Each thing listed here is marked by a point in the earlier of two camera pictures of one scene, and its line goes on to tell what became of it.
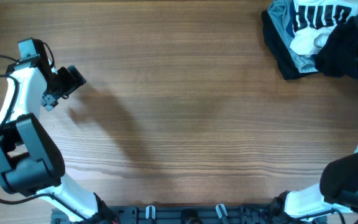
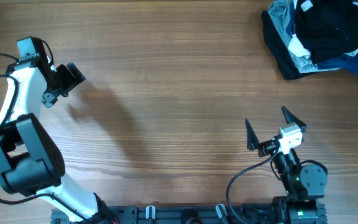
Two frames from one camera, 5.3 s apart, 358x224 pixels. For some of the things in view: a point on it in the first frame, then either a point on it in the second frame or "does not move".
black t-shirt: (339, 56) -> (330, 28)
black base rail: (235, 214) does not move
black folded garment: (288, 68) does not move
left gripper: (71, 84) does not move
